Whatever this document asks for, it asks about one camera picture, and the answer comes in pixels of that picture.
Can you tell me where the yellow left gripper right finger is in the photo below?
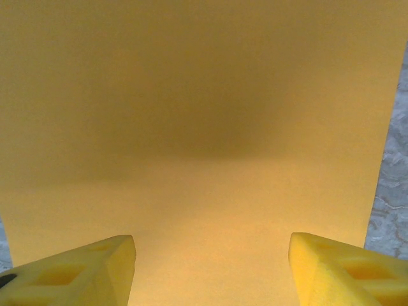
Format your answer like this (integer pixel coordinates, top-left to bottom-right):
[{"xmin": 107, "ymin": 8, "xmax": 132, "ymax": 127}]
[{"xmin": 288, "ymin": 232, "xmax": 408, "ymax": 306}]

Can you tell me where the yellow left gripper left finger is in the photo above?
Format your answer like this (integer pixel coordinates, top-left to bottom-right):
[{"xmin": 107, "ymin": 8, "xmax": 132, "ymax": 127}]
[{"xmin": 0, "ymin": 235, "xmax": 137, "ymax": 306}]

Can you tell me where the orange cloth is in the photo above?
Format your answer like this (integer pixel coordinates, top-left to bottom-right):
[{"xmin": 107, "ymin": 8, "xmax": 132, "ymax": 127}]
[{"xmin": 0, "ymin": 0, "xmax": 407, "ymax": 306}]

